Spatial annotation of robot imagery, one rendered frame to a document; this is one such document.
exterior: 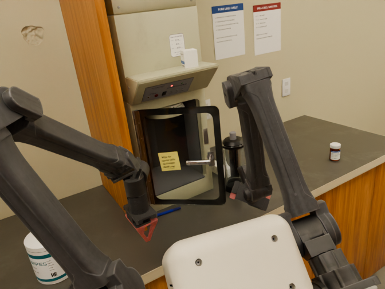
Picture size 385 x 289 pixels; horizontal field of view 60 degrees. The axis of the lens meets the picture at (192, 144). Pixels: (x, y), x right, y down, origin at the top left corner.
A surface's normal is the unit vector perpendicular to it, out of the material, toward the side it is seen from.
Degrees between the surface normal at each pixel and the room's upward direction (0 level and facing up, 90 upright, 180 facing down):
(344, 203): 90
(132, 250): 0
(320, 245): 39
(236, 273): 47
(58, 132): 69
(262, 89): 59
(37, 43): 88
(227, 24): 90
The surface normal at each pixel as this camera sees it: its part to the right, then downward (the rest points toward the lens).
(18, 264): -0.11, -0.92
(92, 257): 0.80, -0.53
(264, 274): 0.15, -0.37
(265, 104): 0.03, -0.14
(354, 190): 0.51, 0.28
